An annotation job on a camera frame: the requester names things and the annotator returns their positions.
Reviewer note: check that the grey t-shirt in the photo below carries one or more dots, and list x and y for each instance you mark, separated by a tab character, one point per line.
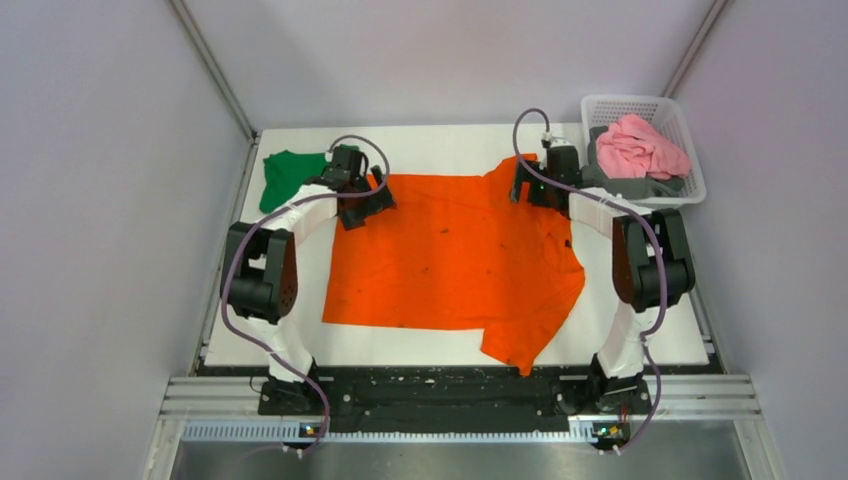
629	188

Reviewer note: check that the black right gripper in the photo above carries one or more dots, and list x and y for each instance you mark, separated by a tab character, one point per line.
523	175

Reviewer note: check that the pink t-shirt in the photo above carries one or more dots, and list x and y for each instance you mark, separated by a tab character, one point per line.
632	149

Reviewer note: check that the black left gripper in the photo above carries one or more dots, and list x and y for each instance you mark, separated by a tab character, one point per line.
377	201

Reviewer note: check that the white plastic laundry basket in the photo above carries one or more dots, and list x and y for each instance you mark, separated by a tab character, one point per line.
667	117

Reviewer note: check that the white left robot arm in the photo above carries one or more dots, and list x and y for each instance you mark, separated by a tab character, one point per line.
259	282

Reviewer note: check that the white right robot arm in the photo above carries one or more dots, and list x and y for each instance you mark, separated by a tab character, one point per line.
651	265

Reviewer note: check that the orange t-shirt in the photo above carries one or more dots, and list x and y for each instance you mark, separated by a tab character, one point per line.
455	253

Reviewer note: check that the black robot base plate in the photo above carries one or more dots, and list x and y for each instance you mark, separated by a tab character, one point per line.
453	399

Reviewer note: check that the folded green t-shirt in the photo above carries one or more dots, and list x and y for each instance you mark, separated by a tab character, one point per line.
284	173

